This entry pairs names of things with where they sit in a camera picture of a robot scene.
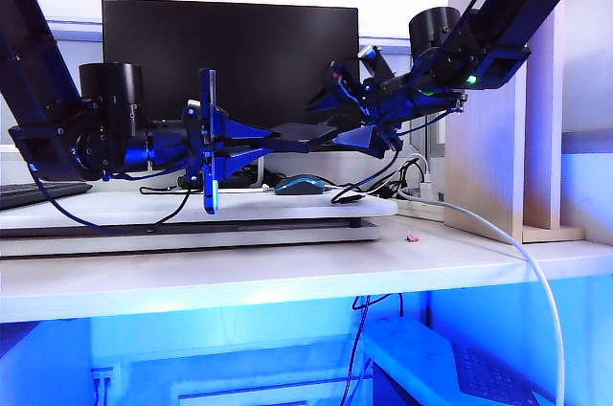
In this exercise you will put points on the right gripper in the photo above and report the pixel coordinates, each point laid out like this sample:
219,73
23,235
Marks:
388,109

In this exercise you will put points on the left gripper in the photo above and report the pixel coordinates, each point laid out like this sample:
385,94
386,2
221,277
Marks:
208,138

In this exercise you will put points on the black portable hard drive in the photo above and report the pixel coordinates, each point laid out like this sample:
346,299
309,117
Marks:
306,133

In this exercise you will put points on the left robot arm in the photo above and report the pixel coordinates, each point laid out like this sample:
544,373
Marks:
29,42

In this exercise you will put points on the white desk riser platform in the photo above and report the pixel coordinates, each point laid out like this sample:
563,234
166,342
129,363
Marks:
263,212

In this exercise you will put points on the blue and black mouse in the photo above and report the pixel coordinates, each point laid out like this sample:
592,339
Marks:
301,185

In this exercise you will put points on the black monitor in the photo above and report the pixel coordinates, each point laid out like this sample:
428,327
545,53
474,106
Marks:
239,42

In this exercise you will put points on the white charger plug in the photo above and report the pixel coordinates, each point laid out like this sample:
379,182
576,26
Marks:
429,189

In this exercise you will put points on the pink binder clip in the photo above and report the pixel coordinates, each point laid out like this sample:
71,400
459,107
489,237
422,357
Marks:
412,236

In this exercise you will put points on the wooden file organizer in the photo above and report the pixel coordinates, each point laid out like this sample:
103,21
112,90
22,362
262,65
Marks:
479,162

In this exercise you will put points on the black keyboard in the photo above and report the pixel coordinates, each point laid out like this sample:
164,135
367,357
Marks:
29,195

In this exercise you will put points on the white under-desk power strip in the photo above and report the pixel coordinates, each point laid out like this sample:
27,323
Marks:
103,371

